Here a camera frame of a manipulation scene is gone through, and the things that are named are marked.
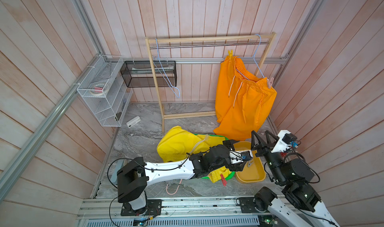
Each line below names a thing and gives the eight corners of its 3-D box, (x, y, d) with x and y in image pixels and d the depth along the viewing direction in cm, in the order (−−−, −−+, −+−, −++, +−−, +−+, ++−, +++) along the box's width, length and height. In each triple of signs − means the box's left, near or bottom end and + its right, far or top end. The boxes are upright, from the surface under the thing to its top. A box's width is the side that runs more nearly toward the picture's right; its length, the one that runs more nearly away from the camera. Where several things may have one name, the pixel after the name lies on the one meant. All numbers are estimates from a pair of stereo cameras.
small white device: (129, 129, 106) (127, 126, 103) (127, 126, 108) (125, 123, 105) (141, 121, 111) (140, 118, 108) (139, 118, 113) (138, 115, 109)
